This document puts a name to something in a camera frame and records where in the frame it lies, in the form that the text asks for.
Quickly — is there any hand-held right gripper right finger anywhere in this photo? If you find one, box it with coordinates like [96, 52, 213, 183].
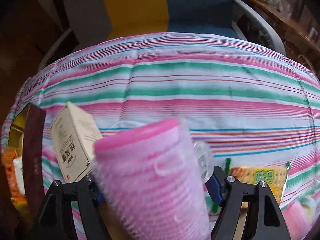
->
[205, 166, 292, 240]

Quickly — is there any wooden side table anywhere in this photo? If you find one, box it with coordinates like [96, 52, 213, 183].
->
[240, 0, 320, 63]

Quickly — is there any gold tin box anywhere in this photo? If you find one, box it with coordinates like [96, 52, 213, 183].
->
[2, 102, 48, 213]

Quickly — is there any green biscuit packet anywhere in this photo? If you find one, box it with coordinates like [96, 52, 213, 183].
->
[210, 158, 292, 214]

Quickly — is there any striped tablecloth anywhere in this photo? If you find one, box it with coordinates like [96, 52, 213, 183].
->
[1, 31, 320, 240]

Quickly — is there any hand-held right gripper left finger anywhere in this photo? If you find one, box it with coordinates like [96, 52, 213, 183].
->
[30, 175, 113, 240]

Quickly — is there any grey yellow blue armchair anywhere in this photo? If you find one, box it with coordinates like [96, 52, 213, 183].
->
[37, 0, 287, 70]

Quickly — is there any beige carton box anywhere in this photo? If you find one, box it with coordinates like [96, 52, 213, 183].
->
[50, 102, 103, 183]

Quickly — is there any orange white snack packet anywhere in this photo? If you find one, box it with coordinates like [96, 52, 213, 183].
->
[1, 149, 27, 203]

